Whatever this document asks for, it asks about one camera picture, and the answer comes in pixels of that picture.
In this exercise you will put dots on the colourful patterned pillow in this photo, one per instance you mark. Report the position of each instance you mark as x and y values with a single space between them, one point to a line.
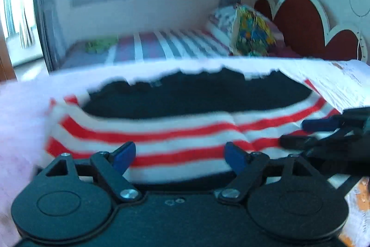
253 33

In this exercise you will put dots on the striped knit sweater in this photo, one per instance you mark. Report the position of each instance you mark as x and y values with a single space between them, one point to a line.
179 122

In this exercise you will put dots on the striped bed mattress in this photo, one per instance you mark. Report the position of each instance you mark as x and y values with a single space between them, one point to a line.
162 46

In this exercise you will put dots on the brown wooden door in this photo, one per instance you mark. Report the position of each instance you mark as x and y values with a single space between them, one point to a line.
4 59

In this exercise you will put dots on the green cloth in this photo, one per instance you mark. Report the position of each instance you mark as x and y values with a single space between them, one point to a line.
99 44

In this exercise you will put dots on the red scalloped headboard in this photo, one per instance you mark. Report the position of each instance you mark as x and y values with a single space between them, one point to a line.
300 21

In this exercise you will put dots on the striped pillow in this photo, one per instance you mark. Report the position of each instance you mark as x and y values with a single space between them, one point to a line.
221 18

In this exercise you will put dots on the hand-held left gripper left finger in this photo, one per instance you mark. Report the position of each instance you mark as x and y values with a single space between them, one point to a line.
125 156

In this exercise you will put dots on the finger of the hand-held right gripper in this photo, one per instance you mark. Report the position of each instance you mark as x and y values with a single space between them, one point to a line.
297 141
318 124

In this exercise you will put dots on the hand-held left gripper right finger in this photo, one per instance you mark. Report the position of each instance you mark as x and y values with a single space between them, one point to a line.
235 158

